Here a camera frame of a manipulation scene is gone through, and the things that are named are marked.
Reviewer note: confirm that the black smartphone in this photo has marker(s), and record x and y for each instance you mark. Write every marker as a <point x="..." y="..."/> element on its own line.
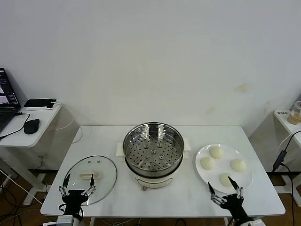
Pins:
<point x="38" y="102"/>

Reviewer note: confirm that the perforated stainless steamer basket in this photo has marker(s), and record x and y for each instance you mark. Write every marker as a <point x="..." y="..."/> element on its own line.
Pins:
<point x="131" y="141"/>

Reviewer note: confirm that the black laptop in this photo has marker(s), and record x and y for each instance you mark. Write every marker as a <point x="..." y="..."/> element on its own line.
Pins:
<point x="5" y="99"/>

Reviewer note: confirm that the cream electric cooking pot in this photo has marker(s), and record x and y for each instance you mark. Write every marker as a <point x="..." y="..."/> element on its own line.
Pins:
<point x="152" y="181"/>

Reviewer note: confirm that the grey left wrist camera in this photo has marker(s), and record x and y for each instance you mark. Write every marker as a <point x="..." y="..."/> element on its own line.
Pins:
<point x="65" y="220"/>

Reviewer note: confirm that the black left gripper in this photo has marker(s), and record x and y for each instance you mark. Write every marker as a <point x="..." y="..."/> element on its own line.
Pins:
<point x="71" y="200"/>

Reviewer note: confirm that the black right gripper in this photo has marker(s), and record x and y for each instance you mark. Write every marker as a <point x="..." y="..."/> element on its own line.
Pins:
<point x="235" y="204"/>

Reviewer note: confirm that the black computer mouse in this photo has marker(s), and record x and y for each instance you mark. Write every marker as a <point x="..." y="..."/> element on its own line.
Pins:
<point x="31" y="126"/>

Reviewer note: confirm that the white steamed baozi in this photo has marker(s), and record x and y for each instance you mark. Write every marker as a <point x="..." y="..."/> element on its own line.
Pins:
<point x="207" y="163"/>
<point x="216" y="152"/>
<point x="238" y="164"/>
<point x="225" y="180"/>

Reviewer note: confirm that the white side table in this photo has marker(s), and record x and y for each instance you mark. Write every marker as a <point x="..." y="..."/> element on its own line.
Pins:
<point x="283" y="121"/>

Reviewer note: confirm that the clear plastic drink cup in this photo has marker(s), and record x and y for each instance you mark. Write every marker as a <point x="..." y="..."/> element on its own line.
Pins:
<point x="295" y="115"/>

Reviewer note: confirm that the round glass pot lid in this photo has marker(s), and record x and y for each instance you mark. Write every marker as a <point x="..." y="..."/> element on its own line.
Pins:
<point x="101" y="164"/>

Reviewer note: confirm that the round white plate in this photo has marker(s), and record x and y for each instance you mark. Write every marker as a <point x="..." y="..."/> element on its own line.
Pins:
<point x="211" y="179"/>

